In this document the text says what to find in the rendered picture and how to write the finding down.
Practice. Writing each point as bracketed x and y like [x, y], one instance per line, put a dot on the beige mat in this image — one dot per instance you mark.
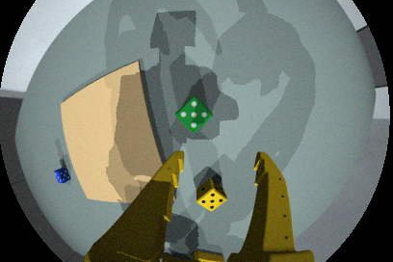
[110, 138]

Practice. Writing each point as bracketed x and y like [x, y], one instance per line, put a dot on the blue die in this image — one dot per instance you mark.
[62, 175]

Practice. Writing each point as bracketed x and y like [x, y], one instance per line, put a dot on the yellow die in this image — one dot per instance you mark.
[210, 195]

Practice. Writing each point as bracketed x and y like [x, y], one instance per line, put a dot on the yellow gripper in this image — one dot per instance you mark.
[139, 233]

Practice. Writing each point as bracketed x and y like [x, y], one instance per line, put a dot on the green die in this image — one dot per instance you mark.
[193, 114]

